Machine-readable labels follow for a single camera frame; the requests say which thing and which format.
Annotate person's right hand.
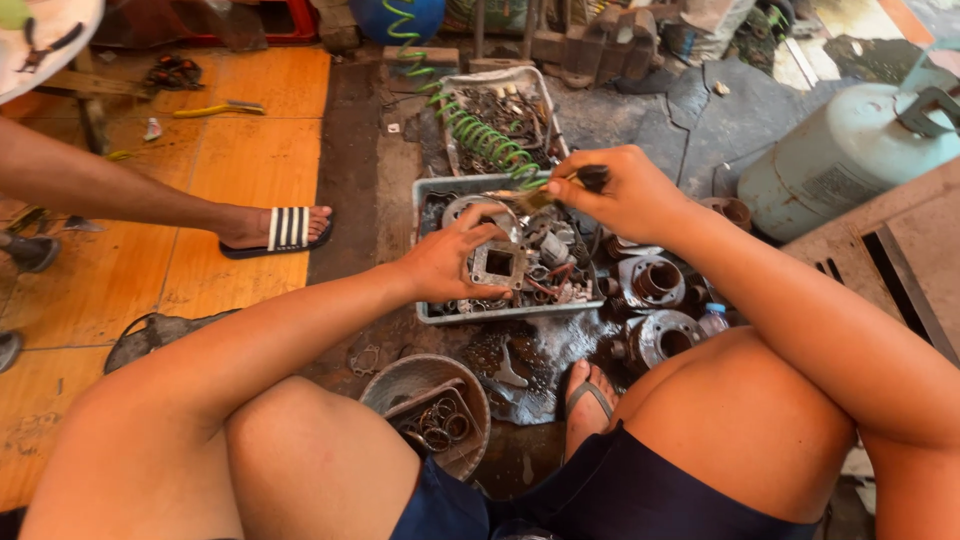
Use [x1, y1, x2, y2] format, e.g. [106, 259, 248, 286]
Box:
[545, 144, 681, 246]

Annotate person's left hand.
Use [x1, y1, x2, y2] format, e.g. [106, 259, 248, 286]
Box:
[393, 202, 517, 305]

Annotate black handled brush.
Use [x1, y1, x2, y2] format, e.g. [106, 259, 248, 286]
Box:
[516, 164, 612, 216]

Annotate square metal flange part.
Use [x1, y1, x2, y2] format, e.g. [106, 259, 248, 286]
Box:
[468, 238, 528, 291]

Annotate round metal engine cylinder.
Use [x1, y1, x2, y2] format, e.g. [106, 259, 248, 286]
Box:
[609, 309, 708, 374]
[616, 254, 688, 310]

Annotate grey plastic tray of parts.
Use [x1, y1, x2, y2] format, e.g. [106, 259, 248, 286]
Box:
[411, 172, 607, 326]

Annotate rusty metal cup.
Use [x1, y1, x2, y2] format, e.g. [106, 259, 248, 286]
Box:
[699, 196, 753, 233]

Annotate metal bowl with rings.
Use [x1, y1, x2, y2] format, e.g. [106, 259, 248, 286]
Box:
[359, 353, 493, 482]

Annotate thin metal gasket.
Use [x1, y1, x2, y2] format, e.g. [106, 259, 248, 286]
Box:
[348, 344, 382, 378]

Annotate flat metal wrench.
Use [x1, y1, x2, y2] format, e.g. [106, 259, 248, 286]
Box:
[489, 336, 531, 390]

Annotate small bottle with blue cap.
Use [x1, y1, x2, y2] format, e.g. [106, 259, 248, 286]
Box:
[697, 302, 730, 339]

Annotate rusty bench vise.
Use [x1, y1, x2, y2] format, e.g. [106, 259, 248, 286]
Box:
[531, 6, 663, 90]

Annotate black white striped sandal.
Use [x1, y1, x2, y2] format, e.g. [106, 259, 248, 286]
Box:
[218, 205, 336, 261]

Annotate white plastic tray of parts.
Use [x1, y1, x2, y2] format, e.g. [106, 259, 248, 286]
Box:
[438, 66, 572, 181]

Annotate grey flip flop sandal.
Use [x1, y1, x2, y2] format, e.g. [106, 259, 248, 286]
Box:
[562, 378, 621, 423]

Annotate pale green gas cylinder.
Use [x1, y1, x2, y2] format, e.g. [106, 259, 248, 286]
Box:
[737, 43, 960, 243]

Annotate blue round tank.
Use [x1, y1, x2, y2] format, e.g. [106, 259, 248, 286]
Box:
[348, 0, 448, 47]

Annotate red plastic crate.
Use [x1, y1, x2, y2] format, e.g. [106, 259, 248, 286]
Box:
[178, 0, 321, 48]

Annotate dark dirty rag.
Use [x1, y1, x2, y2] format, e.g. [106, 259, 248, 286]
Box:
[103, 308, 243, 376]

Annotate dark blue shorts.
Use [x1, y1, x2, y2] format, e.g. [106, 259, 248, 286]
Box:
[388, 421, 822, 540]

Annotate black tangled parts bundle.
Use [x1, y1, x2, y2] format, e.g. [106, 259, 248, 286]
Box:
[141, 53, 205, 93]

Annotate wooden stool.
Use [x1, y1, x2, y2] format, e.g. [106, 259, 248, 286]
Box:
[33, 45, 155, 156]

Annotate grey shoe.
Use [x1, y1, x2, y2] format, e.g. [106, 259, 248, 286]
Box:
[0, 330, 25, 375]
[0, 231, 63, 276]

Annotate green coiled air hose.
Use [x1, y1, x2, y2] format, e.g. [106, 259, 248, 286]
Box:
[381, 0, 550, 190]

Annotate yellow handled tool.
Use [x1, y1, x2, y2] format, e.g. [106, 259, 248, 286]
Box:
[173, 100, 267, 120]

